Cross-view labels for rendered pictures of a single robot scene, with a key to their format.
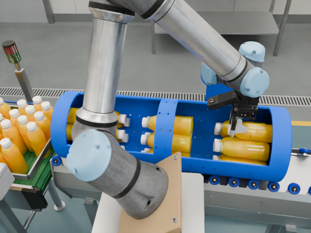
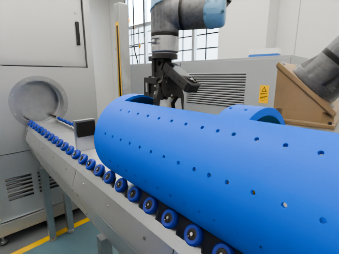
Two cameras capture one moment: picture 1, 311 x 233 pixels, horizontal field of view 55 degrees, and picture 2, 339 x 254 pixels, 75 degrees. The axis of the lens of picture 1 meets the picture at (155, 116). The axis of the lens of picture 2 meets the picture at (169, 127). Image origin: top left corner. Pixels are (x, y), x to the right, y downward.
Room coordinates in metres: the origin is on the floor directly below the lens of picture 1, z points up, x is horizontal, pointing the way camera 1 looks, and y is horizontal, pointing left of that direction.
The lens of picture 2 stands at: (1.29, 0.08, 1.29)
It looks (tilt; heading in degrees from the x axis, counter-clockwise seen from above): 13 degrees down; 216
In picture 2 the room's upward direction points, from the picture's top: straight up
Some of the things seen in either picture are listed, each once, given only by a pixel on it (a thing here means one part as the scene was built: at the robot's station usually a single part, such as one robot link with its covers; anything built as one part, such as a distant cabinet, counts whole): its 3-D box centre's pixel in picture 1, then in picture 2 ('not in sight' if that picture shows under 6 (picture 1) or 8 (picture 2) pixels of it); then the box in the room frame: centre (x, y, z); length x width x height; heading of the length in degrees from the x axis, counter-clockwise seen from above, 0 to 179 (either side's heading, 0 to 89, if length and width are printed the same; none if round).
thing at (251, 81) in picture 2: not in sight; (192, 124); (-1.01, -1.22, 0.72); 2.15 x 0.54 x 1.45; 82
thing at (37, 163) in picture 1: (50, 141); not in sight; (0.96, 0.49, 0.96); 0.40 x 0.01 x 0.03; 168
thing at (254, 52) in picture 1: (249, 62); (166, 14); (0.78, -0.30, 1.45); 0.09 x 0.08 x 0.11; 108
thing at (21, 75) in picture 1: (48, 140); not in sight; (1.37, 0.71, 0.55); 0.04 x 0.04 x 1.10; 78
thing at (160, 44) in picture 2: not in sight; (164, 46); (0.79, -0.30, 1.37); 0.08 x 0.08 x 0.05
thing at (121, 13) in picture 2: not in sight; (126, 143); (0.31, -0.98, 0.85); 0.06 x 0.06 x 1.70; 78
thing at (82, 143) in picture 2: not in sight; (86, 134); (0.66, -0.89, 1.00); 0.10 x 0.04 x 0.15; 168
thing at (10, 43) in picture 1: (14, 57); not in sight; (1.37, 0.71, 1.18); 0.06 x 0.06 x 0.16
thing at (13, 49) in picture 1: (10, 48); not in sight; (1.37, 0.71, 1.23); 0.06 x 0.06 x 0.04
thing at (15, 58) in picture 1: (13, 56); not in sight; (1.37, 0.71, 1.18); 0.06 x 0.06 x 0.05
